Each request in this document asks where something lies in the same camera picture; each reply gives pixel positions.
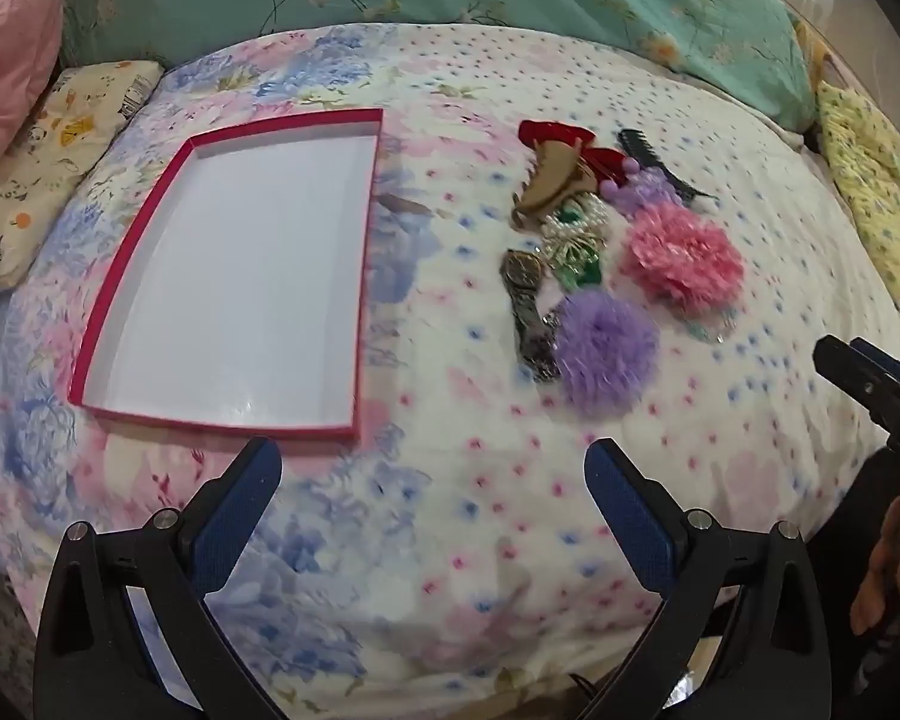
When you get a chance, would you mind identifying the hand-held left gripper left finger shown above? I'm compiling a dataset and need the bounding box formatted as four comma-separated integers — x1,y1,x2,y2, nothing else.
34,436,286,720

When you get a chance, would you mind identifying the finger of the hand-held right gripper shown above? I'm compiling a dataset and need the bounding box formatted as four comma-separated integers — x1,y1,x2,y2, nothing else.
850,337,900,421
813,334,900,460

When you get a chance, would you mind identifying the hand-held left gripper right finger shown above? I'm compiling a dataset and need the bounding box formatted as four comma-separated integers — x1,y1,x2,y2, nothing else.
581,436,832,720

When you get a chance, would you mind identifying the purple fluffy scrunchie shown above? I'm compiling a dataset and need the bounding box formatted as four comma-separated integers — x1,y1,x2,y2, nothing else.
553,291,661,421

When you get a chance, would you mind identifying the pink fluffy scrunchie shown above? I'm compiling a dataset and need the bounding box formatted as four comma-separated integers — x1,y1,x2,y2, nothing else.
619,202,745,316

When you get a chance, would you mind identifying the red shallow box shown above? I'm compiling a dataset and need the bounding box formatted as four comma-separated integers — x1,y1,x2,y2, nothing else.
67,109,385,445

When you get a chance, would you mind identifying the green braided hair tie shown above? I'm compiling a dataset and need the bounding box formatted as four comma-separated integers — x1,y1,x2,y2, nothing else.
551,206,605,290

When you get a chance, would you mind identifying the purple beaded scrunchie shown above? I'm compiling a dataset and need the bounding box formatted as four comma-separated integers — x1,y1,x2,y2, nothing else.
596,157,683,222

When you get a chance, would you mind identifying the pearl bracelet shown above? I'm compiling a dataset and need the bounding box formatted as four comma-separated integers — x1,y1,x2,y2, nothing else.
540,206,608,271

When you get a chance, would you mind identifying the black comb hair clip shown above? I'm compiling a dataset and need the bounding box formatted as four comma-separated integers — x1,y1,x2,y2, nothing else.
616,127,718,203

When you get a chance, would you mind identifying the tan claw hair clip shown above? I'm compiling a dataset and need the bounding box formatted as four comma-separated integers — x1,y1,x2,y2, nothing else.
511,142,601,231

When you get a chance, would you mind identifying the red bow hair clip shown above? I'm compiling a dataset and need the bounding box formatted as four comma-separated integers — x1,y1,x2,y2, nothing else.
517,120,631,185

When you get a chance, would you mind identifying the person's right hand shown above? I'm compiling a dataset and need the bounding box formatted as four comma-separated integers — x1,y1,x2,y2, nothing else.
850,493,900,638

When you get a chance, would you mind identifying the yellow floral pillow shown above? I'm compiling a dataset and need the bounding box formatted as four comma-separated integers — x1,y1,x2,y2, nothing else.
795,19,900,377

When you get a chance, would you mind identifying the floral bed blanket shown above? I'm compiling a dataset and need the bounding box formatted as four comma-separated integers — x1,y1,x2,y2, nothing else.
0,22,900,720

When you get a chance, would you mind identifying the metal wristwatch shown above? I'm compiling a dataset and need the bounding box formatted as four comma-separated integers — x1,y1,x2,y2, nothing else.
501,249,565,382

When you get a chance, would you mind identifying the cream panda print pillow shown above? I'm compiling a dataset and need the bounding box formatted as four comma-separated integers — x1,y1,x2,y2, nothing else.
0,60,166,292

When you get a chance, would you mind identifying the pink pillow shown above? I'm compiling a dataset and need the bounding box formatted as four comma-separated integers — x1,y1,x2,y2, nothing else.
0,0,91,190

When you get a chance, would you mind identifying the pastel beaded bracelet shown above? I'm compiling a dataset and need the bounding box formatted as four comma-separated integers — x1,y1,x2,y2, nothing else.
686,307,740,346

